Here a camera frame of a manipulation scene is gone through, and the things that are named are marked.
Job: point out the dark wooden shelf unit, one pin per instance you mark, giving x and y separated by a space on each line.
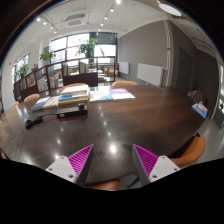
80 79

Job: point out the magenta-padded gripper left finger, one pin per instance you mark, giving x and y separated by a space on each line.
63 166

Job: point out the purple and white book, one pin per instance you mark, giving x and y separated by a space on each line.
121 94

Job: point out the orange chair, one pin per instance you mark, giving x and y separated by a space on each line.
14 104
191 150
74 85
31 97
3 155
104 184
124 83

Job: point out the dark grey door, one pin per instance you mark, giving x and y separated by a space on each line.
185 71

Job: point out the blue printed book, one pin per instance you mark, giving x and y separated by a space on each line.
200 110

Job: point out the side window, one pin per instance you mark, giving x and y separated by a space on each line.
21 61

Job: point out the round white ceiling lamps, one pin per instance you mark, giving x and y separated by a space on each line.
170 9

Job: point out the ceiling track spotlights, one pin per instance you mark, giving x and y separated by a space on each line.
111 10

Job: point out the medium green potted plant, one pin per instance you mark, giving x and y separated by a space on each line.
46 56

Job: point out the cream hardcover book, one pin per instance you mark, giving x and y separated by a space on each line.
75 89

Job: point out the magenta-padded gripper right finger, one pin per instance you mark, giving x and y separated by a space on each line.
163 166

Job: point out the cyan and yellow programming book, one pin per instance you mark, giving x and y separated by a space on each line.
100 96

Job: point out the small green potted plant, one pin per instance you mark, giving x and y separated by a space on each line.
22 70

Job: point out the small white wall radiator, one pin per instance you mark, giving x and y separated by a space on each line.
124 67

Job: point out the large white wall radiator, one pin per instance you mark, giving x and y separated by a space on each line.
150 74

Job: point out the ceiling air conditioner unit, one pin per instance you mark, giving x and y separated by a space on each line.
75 21

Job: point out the large green potted plant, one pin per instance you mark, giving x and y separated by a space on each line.
88 46

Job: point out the large main window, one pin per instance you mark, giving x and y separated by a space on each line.
60 43

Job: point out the blue and white thick book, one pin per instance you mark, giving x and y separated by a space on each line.
71 97

